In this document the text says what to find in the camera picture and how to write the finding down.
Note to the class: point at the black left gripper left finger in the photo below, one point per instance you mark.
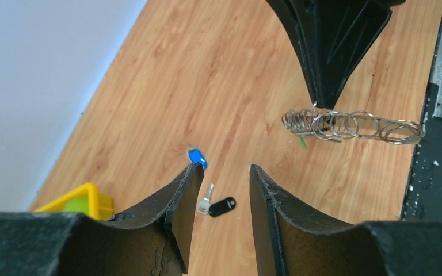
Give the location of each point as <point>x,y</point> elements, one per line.
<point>152,237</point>

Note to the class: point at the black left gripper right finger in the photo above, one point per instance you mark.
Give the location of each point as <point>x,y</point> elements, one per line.
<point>293,238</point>

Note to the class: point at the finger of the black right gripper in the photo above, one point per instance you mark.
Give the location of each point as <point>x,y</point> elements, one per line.
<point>330,38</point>

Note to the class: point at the silver keyring bunch with keys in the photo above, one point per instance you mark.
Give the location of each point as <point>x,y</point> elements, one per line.
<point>337,126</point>

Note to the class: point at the silver key with black tag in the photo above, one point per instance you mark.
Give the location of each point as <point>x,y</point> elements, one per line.
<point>216,209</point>

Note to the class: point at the silver key with blue tag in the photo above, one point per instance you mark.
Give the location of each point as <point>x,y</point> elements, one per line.
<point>194,155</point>

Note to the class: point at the yellow-green pear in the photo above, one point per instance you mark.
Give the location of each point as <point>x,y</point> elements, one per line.
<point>77,204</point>

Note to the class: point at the yellow plastic fruit tray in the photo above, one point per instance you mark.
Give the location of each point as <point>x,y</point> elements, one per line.
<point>100,205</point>

